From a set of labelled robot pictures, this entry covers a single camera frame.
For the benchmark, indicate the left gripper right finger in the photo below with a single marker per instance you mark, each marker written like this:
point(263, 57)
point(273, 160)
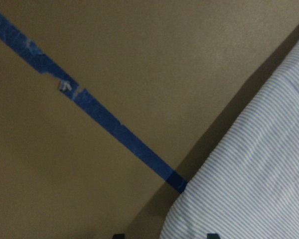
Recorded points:
point(213, 236)

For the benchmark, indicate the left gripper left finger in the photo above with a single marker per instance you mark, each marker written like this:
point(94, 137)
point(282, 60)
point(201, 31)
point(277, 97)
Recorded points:
point(119, 236)

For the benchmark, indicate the light blue striped shirt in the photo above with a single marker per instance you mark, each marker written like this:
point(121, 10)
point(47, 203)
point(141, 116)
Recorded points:
point(248, 187)

